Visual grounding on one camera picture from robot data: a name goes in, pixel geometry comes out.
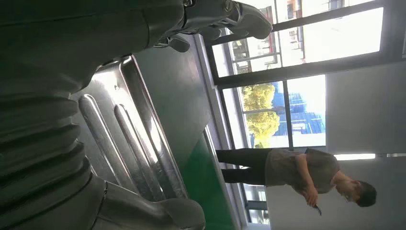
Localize green conveyor belt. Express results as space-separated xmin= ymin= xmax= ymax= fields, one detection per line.
xmin=180 ymin=125 xmax=251 ymax=230

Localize white electronic scale steel tray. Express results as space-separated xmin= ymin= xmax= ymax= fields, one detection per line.
xmin=70 ymin=54 xmax=191 ymax=204

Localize dark green table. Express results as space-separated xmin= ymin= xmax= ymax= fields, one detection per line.
xmin=133 ymin=33 xmax=213 ymax=173

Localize person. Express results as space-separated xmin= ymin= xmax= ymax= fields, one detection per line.
xmin=215 ymin=147 xmax=378 ymax=217

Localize large window dark frame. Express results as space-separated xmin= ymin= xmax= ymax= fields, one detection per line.
xmin=206 ymin=0 xmax=406 ymax=226

